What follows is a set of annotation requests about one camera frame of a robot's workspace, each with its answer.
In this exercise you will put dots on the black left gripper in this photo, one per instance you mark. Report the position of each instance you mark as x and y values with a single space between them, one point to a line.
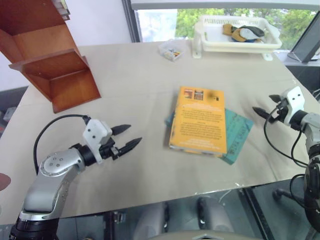
109 150

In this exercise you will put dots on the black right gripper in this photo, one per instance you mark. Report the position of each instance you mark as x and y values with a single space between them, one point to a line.
280 112

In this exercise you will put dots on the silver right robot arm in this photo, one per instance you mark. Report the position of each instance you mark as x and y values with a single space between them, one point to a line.
312 130

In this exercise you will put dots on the teal book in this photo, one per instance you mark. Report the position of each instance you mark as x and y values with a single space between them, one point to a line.
237 135

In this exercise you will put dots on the orange book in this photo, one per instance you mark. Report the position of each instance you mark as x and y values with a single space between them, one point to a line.
200 120

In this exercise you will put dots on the brown wooden bookshelf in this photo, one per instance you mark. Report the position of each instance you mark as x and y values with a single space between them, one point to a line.
62 82

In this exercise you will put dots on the white plastic basket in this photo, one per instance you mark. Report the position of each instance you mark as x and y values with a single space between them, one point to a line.
225 46

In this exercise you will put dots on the black tilted stand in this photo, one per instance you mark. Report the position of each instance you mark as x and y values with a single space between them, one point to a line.
307 42

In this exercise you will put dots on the dark olive cloth item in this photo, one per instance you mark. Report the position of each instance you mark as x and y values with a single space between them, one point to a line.
256 30

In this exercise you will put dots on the white and blue cloth item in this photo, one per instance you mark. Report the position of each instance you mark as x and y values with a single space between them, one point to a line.
243 33

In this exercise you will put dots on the mustard yellow cloth item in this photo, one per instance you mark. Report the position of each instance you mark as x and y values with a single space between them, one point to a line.
227 30

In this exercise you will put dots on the black chair base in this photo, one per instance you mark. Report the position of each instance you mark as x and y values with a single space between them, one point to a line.
285 193

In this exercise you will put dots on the small clear plastic box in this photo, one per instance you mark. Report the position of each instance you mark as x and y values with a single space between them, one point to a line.
172 50

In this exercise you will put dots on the red-brown round object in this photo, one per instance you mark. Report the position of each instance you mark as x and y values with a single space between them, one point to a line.
4 182

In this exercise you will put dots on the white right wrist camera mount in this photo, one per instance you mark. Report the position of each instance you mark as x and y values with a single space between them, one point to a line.
295 102

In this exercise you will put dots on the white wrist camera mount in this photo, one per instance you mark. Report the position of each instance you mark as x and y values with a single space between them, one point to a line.
295 102
96 132

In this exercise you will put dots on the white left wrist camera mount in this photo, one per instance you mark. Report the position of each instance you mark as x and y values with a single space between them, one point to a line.
96 132

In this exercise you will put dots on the dark window frame post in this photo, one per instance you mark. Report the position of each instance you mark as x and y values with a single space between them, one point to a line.
132 22

